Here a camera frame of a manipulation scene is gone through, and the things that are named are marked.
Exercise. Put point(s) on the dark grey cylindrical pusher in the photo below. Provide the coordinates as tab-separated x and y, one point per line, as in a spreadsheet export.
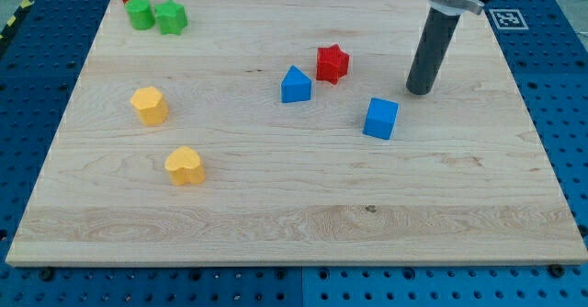
432	48

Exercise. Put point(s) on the red star block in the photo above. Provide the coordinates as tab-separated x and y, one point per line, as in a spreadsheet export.
331	64

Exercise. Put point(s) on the blue triangle block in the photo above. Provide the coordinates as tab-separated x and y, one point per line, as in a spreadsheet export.
296	86

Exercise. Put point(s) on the green star block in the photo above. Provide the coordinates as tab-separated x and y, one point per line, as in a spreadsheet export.
171	17

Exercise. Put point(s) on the white fiducial marker tag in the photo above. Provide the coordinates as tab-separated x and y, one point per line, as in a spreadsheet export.
508	19

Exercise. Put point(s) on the blue cube block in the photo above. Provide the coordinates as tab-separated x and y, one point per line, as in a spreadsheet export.
380	118

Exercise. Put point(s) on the light wooden board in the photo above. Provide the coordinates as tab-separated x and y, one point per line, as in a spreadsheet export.
464	179

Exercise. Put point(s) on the yellow heart block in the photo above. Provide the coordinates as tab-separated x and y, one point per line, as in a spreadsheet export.
184	166

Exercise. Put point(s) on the green cylinder block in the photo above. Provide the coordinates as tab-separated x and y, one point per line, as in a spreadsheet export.
140	14

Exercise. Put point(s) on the yellow hexagon block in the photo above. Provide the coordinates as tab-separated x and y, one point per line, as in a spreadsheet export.
150	106

